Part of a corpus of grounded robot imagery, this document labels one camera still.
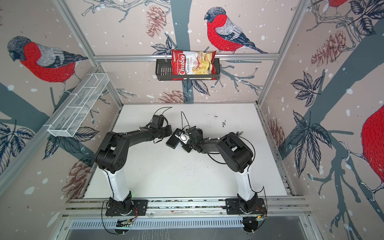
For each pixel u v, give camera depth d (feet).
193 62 2.88
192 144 2.79
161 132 2.79
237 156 1.73
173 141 3.19
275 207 2.48
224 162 2.96
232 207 2.39
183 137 2.82
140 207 2.40
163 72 3.10
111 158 1.66
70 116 2.40
